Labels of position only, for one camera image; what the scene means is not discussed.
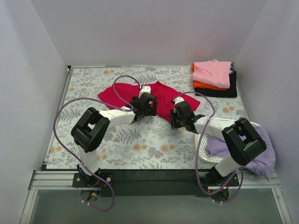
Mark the red t-shirt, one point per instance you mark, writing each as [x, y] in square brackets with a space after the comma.
[163, 93]

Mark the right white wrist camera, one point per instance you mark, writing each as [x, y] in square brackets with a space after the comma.
[177, 100]

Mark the floral patterned table mat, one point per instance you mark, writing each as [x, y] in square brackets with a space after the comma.
[150, 143]

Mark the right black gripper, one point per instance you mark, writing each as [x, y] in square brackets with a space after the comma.
[176, 122]

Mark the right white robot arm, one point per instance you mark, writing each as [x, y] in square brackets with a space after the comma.
[243, 141]

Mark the black folded t-shirt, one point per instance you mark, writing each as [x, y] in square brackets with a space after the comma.
[216, 91]

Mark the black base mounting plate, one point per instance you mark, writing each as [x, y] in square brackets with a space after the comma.
[152, 182]

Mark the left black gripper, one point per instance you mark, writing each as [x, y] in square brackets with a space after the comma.
[139, 111]

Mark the white perforated basket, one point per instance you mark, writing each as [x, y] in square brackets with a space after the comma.
[205, 149]

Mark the pink folded t-shirt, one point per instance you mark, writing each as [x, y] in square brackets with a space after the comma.
[211, 73]

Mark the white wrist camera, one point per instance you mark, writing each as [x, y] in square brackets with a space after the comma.
[177, 100]
[145, 89]

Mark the aluminium frame rail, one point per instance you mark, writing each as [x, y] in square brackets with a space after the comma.
[68, 178]

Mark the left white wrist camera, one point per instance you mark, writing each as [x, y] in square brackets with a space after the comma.
[145, 89]

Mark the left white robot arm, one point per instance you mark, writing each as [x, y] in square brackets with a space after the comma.
[91, 128]

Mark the orange folded t-shirt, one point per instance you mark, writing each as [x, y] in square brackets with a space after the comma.
[203, 84]

